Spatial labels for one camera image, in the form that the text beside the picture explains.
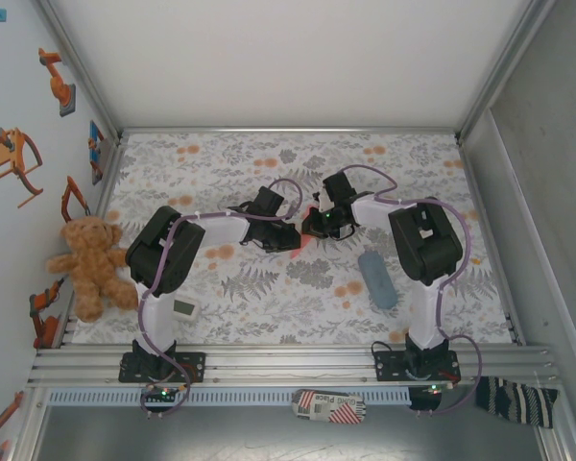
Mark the pink square paper sheet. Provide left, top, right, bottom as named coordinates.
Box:
left=289, top=203, right=319, bottom=261

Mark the floral printed tablecloth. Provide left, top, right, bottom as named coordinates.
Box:
left=71, top=132, right=515, bottom=346

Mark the blue fabric case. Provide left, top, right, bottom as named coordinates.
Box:
left=357, top=250, right=397, bottom=310

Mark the white digital timer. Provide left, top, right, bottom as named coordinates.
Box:
left=172, top=296, right=203, bottom=322

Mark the red striped printed package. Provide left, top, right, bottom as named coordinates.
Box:
left=291, top=388, right=368, bottom=425

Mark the brown teddy bear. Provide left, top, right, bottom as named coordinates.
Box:
left=46, top=215, right=139, bottom=323

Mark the blue orange machine sticker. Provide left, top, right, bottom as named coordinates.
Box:
left=88, top=119, right=108, bottom=186

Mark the small green-lit circuit board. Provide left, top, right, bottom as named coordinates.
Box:
left=146, top=385, right=187, bottom=403
left=415, top=382, right=455, bottom=398

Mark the black white striped knit cloth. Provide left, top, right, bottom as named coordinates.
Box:
left=474, top=376, right=561, bottom=429

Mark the orange grey gripper sticker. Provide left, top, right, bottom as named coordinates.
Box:
left=0, top=127, right=45, bottom=208

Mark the aluminium extrusion frame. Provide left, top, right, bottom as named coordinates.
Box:
left=9, top=0, right=576, bottom=461

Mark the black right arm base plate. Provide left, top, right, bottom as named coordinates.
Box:
left=372, top=349, right=461, bottom=384

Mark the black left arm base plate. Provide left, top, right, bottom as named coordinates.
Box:
left=118, top=350, right=207, bottom=384

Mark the white slotted cable duct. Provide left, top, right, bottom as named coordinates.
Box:
left=47, top=387, right=414, bottom=405

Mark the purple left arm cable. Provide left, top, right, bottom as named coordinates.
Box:
left=136, top=178, right=302, bottom=420

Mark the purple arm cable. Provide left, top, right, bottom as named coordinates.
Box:
left=338, top=164, right=485, bottom=417
left=136, top=178, right=302, bottom=420

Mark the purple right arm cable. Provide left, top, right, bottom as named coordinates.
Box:
left=338, top=164, right=485, bottom=417

